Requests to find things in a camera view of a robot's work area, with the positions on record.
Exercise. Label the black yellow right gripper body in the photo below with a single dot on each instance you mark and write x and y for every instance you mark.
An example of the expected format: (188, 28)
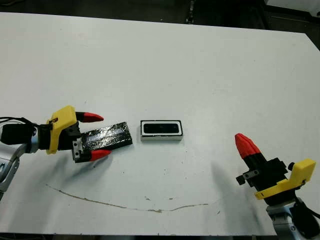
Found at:
(275, 180)

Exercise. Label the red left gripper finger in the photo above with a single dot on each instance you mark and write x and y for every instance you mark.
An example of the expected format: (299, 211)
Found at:
(91, 117)
(100, 154)

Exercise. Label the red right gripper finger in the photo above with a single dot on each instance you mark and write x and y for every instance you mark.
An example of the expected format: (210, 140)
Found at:
(242, 147)
(253, 150)

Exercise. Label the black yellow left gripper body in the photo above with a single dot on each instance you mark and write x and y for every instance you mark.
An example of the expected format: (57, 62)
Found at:
(62, 130)

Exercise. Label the black shiny box lid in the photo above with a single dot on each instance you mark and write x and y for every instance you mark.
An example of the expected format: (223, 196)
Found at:
(107, 136)

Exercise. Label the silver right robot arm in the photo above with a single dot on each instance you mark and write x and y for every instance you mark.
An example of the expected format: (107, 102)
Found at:
(282, 220)

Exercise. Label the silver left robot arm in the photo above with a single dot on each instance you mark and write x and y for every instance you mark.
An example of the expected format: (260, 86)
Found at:
(10, 160)

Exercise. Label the white furniture panel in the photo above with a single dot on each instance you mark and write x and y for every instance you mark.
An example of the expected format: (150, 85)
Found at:
(292, 6)

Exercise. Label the white camera box base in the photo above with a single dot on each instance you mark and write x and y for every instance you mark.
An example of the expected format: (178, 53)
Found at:
(160, 138)

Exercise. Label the dark metal floor post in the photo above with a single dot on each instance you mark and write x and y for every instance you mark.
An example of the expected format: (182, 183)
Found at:
(190, 13)

